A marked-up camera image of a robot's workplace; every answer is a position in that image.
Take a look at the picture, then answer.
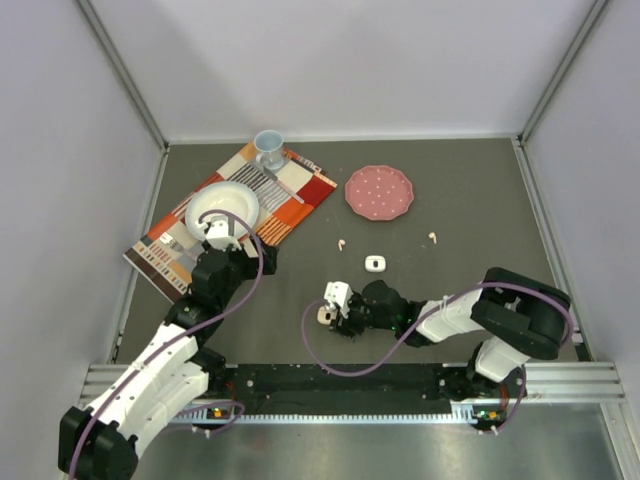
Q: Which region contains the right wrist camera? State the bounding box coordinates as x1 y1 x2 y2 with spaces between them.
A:
323 281 353 317

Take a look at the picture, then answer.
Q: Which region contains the patchwork placemat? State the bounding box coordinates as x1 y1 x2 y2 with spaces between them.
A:
124 143 337 302

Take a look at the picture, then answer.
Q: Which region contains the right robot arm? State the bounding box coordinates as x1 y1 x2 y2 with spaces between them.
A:
317 267 573 401

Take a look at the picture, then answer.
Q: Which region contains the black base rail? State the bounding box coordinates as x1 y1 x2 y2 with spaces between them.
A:
221 364 452 415

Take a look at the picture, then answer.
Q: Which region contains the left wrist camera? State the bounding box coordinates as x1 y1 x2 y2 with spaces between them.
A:
195 216 240 251

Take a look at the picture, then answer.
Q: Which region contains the pink dotted plate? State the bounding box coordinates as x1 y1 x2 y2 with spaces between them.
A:
345 165 414 221

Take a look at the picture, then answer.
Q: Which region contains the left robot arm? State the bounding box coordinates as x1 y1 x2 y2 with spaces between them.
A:
58 239 278 479

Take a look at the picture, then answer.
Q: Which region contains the white bowl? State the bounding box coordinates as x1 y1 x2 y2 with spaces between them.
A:
185 181 260 242

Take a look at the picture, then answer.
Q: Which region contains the white earbuds charging case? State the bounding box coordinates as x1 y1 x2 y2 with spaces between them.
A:
364 255 387 273

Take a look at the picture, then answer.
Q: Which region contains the fork with pink handle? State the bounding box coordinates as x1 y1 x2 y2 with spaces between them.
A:
160 233 198 262

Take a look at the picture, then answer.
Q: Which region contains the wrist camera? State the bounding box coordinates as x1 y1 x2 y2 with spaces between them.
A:
323 281 353 317
195 216 240 251

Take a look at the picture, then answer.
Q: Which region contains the beige earbuds charging case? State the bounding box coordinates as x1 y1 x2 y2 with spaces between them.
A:
316 306 338 326

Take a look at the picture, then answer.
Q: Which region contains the knife with pink handle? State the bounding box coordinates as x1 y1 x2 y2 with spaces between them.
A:
251 161 305 204

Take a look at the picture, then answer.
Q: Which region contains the light blue cup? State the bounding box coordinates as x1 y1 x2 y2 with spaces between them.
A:
253 130 286 172

